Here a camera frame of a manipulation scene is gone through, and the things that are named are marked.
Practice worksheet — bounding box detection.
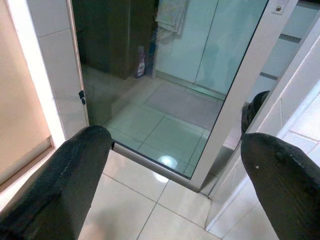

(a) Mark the sliding glass door aluminium frame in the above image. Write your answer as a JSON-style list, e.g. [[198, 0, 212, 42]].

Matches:
[[70, 0, 300, 194]]

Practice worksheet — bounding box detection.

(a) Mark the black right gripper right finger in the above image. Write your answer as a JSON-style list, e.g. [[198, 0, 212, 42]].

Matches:
[[240, 132, 320, 240]]

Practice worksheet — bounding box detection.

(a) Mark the purple spray bottle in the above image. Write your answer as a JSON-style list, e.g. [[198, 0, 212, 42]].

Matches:
[[136, 46, 146, 79]]

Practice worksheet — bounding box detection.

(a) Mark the black rubbish bag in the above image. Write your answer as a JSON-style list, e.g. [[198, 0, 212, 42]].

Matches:
[[240, 90, 271, 136]]

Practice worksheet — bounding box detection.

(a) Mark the white kitchen drawer cabinet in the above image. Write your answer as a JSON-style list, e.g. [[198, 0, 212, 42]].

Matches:
[[259, 2, 320, 93]]

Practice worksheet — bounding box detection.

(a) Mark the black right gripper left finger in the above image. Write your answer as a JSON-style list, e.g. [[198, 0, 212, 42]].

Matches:
[[0, 125, 113, 240]]

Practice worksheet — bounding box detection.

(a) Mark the beige wooden door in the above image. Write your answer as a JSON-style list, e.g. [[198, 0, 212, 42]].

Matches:
[[0, 0, 57, 187]]

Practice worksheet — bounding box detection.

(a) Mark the grey floor mat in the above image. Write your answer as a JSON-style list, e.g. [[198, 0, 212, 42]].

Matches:
[[143, 82, 225, 131]]

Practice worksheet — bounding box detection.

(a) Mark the white hanging towel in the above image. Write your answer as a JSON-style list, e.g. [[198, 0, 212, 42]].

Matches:
[[154, 0, 188, 38]]

